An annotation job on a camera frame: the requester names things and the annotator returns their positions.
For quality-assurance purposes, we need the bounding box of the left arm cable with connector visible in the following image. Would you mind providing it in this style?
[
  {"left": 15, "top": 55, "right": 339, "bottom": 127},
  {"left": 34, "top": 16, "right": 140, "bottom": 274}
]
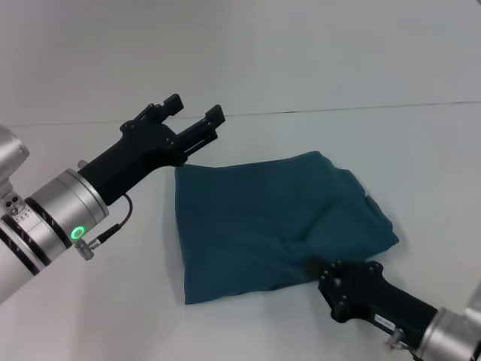
[{"left": 72, "top": 193, "right": 135, "bottom": 261}]

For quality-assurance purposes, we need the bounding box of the teal t-shirt with FREE print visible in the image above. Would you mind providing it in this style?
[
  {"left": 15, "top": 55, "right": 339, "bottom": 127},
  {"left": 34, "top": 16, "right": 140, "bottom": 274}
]
[{"left": 174, "top": 150, "right": 400, "bottom": 306}]

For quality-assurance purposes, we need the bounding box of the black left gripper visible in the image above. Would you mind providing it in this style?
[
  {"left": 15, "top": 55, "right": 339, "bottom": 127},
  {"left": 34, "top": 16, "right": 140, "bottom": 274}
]
[{"left": 77, "top": 93, "right": 227, "bottom": 207}]

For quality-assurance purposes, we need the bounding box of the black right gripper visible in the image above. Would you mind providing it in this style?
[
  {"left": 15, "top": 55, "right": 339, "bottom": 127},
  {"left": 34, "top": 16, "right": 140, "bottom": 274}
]
[{"left": 304, "top": 258, "right": 440, "bottom": 350}]

